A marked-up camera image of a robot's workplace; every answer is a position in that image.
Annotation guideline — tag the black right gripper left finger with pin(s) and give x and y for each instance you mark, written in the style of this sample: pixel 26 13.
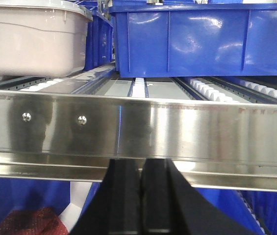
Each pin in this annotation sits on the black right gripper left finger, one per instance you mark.
pixel 115 208

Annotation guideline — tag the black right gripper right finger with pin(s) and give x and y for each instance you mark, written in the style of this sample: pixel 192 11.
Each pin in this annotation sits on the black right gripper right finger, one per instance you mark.
pixel 171 206

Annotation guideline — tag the white lidded plastic bin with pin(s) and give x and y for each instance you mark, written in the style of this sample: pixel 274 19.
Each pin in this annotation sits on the white lidded plastic bin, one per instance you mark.
pixel 42 37

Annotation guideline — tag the blue bin with red packets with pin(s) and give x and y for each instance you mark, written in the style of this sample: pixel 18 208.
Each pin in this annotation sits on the blue bin with red packets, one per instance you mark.
pixel 30 194

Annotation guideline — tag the large blue bin on shelf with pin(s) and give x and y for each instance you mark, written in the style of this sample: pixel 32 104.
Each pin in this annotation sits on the large blue bin on shelf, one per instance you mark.
pixel 196 40

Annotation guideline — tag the white paper strip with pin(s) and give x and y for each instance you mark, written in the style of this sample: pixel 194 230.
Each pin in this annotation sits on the white paper strip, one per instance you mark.
pixel 78 195

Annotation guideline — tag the red bubble wrap packet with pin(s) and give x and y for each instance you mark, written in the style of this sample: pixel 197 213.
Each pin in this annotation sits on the red bubble wrap packet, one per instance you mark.
pixel 43 221

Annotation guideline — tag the white roller track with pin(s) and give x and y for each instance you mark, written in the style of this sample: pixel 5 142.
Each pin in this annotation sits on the white roller track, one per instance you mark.
pixel 210 92

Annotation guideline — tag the stainless steel shelf rail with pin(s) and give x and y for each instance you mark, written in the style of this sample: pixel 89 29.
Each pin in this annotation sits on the stainless steel shelf rail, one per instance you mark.
pixel 73 137

